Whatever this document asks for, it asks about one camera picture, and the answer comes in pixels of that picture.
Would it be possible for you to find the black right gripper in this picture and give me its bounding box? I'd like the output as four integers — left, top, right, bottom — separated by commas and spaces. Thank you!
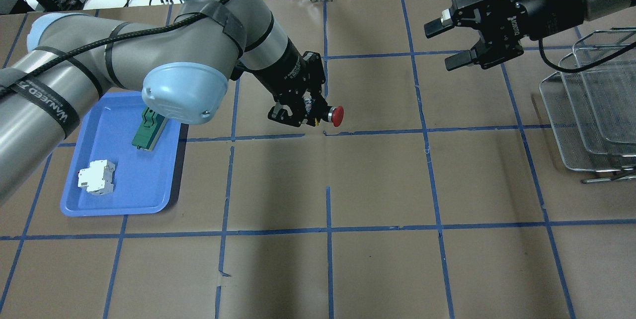
423, 0, 526, 72

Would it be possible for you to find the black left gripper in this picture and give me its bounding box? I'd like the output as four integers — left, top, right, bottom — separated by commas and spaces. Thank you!
268, 51, 329, 127

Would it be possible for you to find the red emergency stop button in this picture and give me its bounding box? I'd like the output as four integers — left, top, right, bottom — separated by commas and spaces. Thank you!
328, 106, 344, 127

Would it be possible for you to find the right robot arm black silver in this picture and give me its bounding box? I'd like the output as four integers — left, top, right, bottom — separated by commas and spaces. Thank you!
423, 0, 635, 71

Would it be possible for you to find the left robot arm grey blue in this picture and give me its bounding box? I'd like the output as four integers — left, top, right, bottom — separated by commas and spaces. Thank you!
0, 0, 344, 203

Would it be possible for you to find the green terminal block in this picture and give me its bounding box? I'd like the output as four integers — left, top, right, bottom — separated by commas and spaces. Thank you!
131, 107, 168, 152

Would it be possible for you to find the blue plastic tray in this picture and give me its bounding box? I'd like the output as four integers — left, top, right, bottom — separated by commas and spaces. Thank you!
60, 92, 181, 217

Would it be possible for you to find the white circuit breaker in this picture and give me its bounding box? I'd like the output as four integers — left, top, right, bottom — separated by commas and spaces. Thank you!
77, 159, 116, 195

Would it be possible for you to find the wire mesh shelf rack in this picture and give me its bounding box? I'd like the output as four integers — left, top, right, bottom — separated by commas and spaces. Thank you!
539, 27, 636, 183

